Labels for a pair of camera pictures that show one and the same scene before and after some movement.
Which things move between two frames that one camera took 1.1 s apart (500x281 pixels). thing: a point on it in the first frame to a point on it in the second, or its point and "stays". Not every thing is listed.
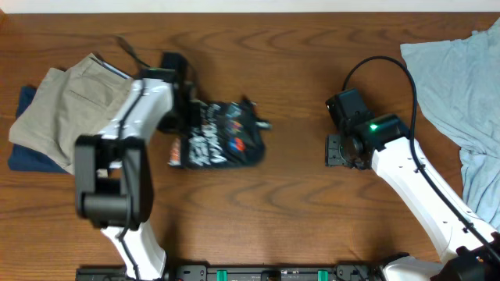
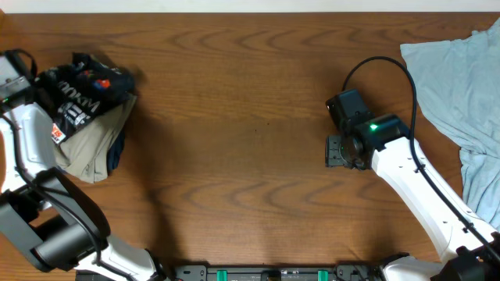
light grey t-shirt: (459, 80) stays
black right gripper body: (336, 153) stays
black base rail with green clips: (348, 272) stays
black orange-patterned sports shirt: (223, 135) to (73, 93)
